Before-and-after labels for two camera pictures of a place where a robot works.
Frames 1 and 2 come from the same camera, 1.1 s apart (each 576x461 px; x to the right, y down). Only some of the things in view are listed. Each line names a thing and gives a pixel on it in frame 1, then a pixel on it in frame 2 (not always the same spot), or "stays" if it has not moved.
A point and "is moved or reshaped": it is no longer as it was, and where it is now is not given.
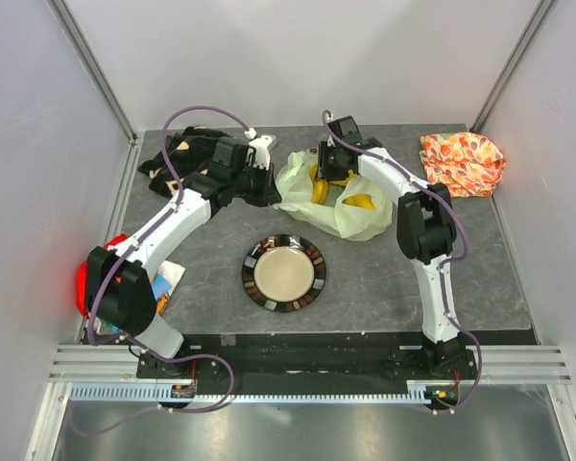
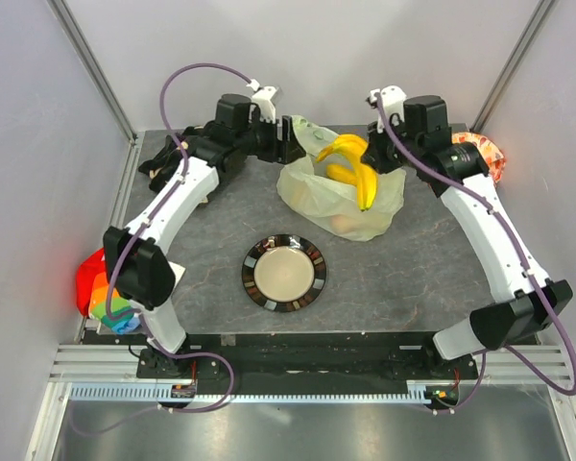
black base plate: (274, 364) stays
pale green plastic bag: (356, 209) is moved or reshaped
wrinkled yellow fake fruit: (363, 201) is moved or reshaped
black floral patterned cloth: (183, 155) stays
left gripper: (269, 194) to (281, 152)
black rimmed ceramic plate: (283, 272) stays
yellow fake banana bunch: (320, 186) to (354, 146)
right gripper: (324, 170) to (372, 155)
